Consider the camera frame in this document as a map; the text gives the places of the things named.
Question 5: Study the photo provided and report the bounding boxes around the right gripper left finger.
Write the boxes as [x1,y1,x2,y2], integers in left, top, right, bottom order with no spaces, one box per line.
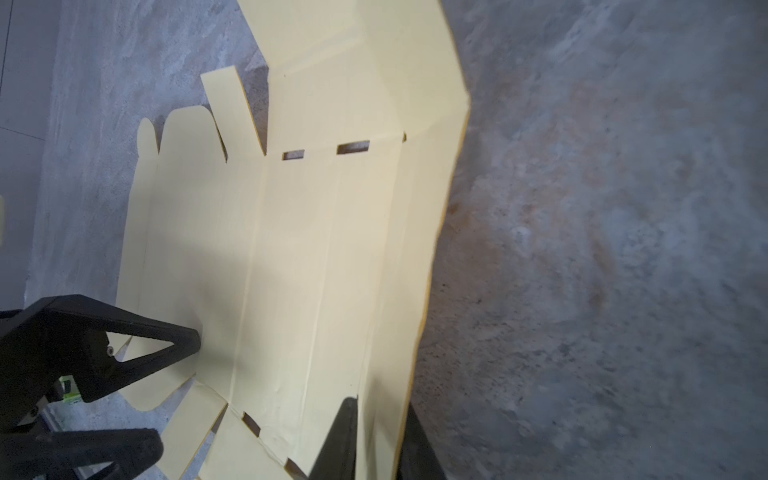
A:
[309,397,358,480]

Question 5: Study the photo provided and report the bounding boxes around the orange green small toy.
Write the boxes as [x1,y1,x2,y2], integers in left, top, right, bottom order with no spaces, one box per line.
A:
[58,375,82,404]

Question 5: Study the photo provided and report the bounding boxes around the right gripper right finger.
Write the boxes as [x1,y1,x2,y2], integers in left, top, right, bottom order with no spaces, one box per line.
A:
[396,404,447,480]

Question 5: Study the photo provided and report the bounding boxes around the yellow paper box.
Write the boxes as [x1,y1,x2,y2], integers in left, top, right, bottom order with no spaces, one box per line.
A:
[117,1,470,479]

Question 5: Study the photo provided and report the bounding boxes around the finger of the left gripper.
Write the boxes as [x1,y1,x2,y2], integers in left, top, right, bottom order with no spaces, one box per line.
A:
[1,295,201,429]
[1,429,164,479]

